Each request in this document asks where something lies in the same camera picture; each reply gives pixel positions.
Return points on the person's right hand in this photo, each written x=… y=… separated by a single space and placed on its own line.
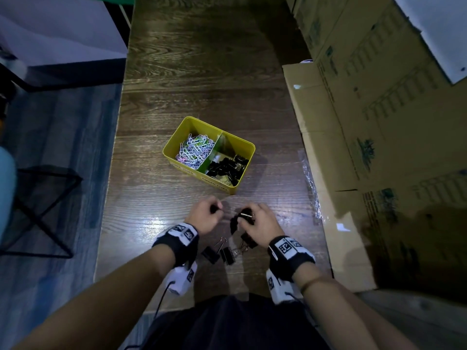
x=262 y=224

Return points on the person's left hand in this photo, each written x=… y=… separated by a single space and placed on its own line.
x=204 y=215

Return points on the paper clips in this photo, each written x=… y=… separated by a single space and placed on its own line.
x=195 y=151

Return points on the yellow divided bin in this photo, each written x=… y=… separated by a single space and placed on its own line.
x=193 y=125

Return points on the person's left forearm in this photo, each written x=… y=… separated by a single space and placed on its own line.
x=91 y=306

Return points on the person's right forearm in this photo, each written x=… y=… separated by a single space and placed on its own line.
x=339 y=317

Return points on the person's black clothing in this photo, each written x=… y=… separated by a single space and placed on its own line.
x=237 y=324

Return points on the large printed cardboard box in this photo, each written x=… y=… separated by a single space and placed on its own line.
x=401 y=123

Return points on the black left wristband with markers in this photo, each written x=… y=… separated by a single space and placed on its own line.
x=182 y=247

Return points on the black wristband with markers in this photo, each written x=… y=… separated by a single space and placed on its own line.
x=182 y=247
x=288 y=264

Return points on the black right wristband with markers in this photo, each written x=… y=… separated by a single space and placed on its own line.
x=288 y=264

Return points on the green divider card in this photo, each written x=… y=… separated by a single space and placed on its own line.
x=213 y=149

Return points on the black metal stool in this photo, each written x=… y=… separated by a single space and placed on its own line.
x=36 y=178

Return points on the light blue object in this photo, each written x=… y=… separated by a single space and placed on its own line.
x=5 y=185

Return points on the white furniture with black base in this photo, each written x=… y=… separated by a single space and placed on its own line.
x=54 y=29

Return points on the white paper sheet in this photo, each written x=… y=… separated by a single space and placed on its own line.
x=438 y=32

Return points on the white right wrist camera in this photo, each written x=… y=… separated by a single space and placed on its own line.
x=279 y=287

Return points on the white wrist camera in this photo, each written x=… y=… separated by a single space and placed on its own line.
x=180 y=278
x=279 y=287

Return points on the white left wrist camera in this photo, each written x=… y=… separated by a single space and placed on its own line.
x=180 y=278

